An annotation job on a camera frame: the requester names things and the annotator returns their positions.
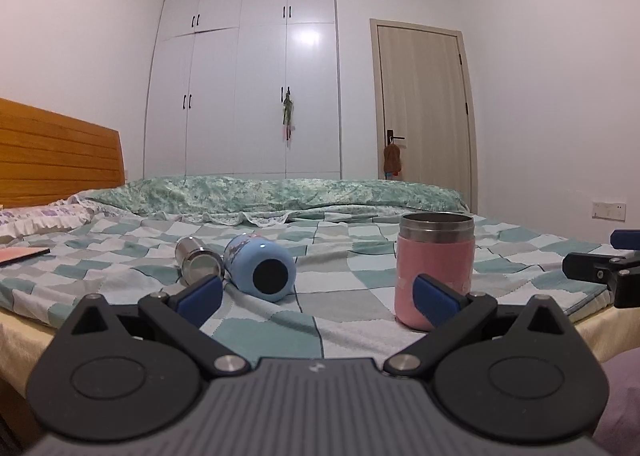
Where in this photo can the wooden headboard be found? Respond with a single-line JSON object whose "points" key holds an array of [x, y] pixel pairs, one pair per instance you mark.
{"points": [[55, 161]]}

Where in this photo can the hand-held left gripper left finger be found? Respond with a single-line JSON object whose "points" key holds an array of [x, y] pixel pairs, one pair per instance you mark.
{"points": [[200, 298]]}

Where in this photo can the beige door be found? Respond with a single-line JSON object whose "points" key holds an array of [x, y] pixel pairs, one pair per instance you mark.
{"points": [[425, 101]]}

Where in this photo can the green hanging ornament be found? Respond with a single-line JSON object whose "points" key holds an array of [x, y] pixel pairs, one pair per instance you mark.
{"points": [[287, 111]]}

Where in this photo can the light blue cup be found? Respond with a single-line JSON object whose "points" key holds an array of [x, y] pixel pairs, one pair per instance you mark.
{"points": [[260, 266]]}

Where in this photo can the green floral duvet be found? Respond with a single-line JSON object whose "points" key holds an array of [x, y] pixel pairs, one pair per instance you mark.
{"points": [[280, 198]]}

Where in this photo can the purple floral pillow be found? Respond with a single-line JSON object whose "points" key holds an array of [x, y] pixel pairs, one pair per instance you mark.
{"points": [[35, 218]]}

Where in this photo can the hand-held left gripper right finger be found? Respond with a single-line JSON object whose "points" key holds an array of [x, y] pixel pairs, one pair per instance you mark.
{"points": [[435, 303]]}

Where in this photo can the checkered bedsheet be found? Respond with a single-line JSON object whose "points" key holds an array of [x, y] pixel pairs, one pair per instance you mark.
{"points": [[345, 281]]}

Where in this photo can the pink cup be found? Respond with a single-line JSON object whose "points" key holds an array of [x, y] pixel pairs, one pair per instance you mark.
{"points": [[432, 261]]}

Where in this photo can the purple cloth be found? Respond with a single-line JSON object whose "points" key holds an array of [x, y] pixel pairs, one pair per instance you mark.
{"points": [[622, 401]]}

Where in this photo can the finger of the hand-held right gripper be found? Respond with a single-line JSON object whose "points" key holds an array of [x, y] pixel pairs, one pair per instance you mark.
{"points": [[627, 239], [590, 266]]}

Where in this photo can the white wardrobe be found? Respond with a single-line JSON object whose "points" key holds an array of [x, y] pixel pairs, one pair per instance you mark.
{"points": [[240, 86]]}

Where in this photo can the brown hanging bag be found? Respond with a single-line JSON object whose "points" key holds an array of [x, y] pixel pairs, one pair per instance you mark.
{"points": [[392, 158]]}

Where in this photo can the white wall socket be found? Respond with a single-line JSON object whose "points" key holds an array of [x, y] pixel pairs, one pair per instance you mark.
{"points": [[609, 210]]}

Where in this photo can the red book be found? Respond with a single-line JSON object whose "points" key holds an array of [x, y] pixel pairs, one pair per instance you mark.
{"points": [[20, 256]]}

